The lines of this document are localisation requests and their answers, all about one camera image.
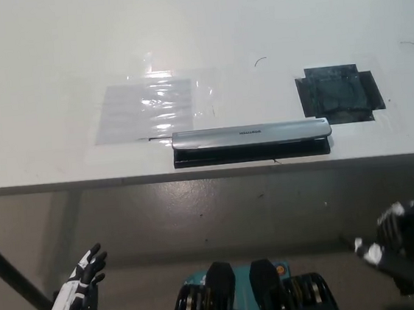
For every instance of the black table leg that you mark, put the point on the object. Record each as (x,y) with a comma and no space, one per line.
(10,270)

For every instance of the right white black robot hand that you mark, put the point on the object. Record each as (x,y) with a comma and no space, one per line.
(398,246)

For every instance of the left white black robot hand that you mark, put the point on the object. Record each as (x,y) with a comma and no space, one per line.
(65,302)

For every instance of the black taped square patch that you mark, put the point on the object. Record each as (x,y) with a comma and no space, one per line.
(339,94)

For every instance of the silver black paper hole puncher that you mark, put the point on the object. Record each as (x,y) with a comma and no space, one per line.
(251,142)

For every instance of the clear plastic sheet taped down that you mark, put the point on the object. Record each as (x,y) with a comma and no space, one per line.
(155,106)

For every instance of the black teal robot body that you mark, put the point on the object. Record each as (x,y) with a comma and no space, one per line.
(253,294)

